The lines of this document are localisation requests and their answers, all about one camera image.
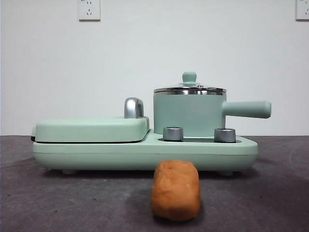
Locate glass lid with green knob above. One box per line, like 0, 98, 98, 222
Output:
154, 71, 226, 94

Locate brown potato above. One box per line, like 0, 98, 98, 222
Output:
151, 159, 201, 221

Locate mint green steamer pot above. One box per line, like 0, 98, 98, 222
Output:
153, 88, 272, 137

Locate silver control knob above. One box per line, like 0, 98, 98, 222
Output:
163, 126, 184, 141
214, 128, 236, 143

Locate mint green breakfast machine base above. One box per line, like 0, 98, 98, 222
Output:
32, 129, 258, 175

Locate silver griddle lid handle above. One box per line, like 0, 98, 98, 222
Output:
124, 97, 145, 119

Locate white wall socket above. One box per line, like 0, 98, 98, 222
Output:
295, 0, 309, 21
77, 0, 101, 22

